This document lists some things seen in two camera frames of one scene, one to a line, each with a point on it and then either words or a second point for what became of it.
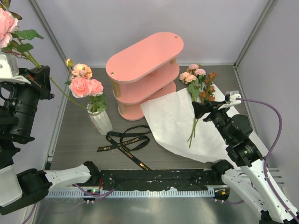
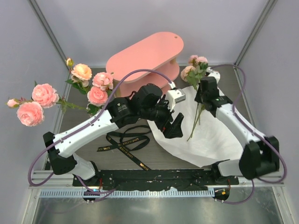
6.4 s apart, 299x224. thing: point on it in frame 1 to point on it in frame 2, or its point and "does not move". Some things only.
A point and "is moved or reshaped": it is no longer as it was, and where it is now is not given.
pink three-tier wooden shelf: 145,73 does not move
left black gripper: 40,78 to 171,130
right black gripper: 200,108 to 197,98
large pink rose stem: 15,41 is moved or reshaped
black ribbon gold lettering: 132,138 does not move
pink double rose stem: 80,87 to 98,96
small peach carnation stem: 193,76 is moved or reshaped
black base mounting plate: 160,180 does not move
